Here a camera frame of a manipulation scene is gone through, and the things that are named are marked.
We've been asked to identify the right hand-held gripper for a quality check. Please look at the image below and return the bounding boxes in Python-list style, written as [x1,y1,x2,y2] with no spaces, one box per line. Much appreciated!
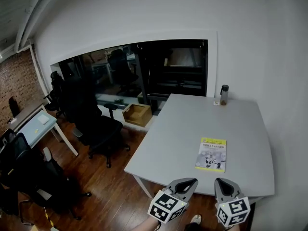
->
[214,178,251,227]

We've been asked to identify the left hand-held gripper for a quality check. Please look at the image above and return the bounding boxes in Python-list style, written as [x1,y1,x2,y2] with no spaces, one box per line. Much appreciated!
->
[147,178,199,224]

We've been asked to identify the yellow and grey book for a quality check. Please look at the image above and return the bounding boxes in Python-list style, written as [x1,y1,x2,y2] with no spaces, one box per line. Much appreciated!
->
[194,136,227,174]

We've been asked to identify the person's left forearm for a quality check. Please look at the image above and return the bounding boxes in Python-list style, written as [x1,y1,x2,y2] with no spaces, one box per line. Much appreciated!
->
[128,218,161,231]

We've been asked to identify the open wooden box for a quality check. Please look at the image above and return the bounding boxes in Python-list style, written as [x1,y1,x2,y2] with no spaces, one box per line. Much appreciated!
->
[121,103,153,128]

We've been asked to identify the person's white shoe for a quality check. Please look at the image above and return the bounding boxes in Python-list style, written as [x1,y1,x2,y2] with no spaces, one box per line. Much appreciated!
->
[189,214,202,226]

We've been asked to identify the clear bottle with black cap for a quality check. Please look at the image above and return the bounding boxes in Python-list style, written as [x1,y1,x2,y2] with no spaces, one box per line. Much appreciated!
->
[220,84,230,106]

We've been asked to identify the large black office chair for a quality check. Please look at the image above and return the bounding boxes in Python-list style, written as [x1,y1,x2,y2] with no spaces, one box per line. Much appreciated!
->
[59,77,131,169]

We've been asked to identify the large dark glass window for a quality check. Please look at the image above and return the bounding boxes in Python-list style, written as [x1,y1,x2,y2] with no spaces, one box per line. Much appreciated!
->
[50,39,209,117]

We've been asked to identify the black chair behind glass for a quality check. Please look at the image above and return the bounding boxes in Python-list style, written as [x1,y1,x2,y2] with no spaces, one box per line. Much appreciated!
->
[107,49,140,94]

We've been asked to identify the yellow and black floor tape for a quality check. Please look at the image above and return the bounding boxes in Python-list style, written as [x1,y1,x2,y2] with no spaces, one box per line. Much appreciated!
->
[44,207,56,231]

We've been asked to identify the black chair with grey armrests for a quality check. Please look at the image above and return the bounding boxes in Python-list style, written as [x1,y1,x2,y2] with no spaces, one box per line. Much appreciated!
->
[0,128,92,225]

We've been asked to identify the white flat pad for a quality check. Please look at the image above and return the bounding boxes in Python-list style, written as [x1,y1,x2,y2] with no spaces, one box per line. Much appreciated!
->
[38,114,51,126]

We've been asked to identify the light blue desk white legs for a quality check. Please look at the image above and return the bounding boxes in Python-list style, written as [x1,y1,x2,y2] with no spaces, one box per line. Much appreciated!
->
[16,110,79,157]

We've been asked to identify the black mesh office chair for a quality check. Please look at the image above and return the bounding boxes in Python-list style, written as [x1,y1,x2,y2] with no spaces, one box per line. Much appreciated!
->
[43,70,67,119]

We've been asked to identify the brown top desk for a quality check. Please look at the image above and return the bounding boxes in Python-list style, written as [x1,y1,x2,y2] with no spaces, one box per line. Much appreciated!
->
[4,99,48,132]

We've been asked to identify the black chair back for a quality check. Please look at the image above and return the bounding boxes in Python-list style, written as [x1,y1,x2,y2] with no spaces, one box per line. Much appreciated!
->
[8,96,20,118]

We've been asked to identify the white ceiling pipe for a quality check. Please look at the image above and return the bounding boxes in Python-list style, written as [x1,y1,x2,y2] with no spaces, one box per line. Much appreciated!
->
[14,0,64,53]

